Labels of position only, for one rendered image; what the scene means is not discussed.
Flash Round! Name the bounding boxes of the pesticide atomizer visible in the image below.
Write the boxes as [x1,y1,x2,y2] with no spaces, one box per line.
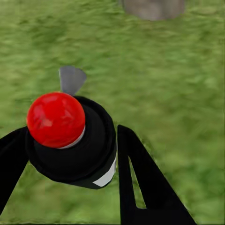
[25,65,117,189]

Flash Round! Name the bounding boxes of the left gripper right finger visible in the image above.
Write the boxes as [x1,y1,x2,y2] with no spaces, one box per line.
[117,125,196,225]

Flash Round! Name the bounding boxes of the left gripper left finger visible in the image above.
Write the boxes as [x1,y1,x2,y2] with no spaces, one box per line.
[0,127,29,214]

